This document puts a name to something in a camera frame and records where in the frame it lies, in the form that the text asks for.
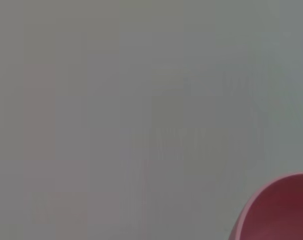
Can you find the pink plastic bowl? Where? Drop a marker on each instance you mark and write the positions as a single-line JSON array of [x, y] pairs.
[[279, 210]]

